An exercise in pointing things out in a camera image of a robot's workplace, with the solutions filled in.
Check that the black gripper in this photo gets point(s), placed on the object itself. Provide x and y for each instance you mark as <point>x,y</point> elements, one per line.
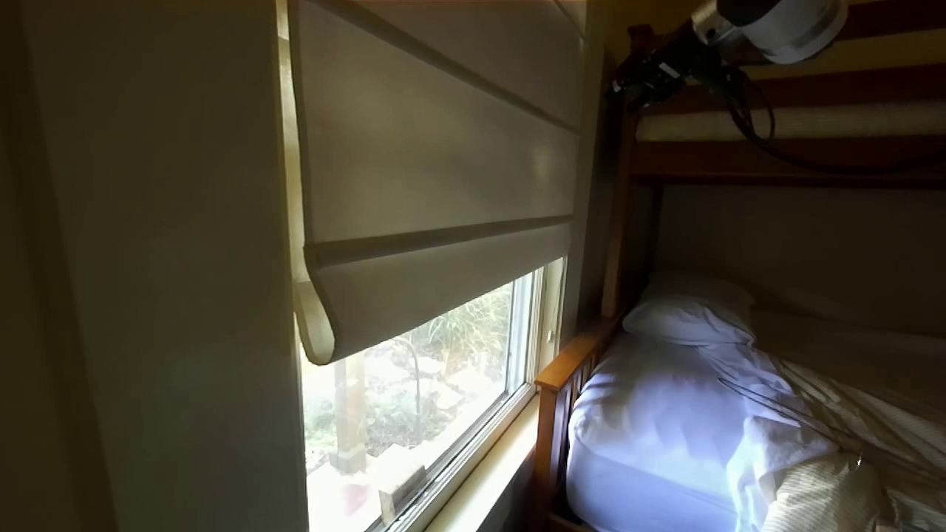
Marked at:
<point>695,63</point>

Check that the beige fabric roman blind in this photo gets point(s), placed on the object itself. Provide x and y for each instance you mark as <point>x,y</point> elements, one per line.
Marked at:
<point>432,149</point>

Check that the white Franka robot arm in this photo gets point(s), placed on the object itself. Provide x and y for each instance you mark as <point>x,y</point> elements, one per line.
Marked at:
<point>788,31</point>

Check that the white pillow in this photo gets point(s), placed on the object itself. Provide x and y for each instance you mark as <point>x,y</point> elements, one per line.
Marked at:
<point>689,313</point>

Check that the white sheeted mattress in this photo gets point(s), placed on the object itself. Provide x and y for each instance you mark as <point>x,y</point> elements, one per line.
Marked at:
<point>652,423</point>

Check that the white crumpled top sheet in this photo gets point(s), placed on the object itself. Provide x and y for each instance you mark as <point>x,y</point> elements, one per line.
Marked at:
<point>868,414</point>

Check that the cream patterned blanket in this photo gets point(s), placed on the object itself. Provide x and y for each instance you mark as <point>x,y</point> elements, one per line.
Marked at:
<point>818,498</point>

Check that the wooden bunk bed frame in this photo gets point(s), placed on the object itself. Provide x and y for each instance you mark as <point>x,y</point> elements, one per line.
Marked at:
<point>748,164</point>

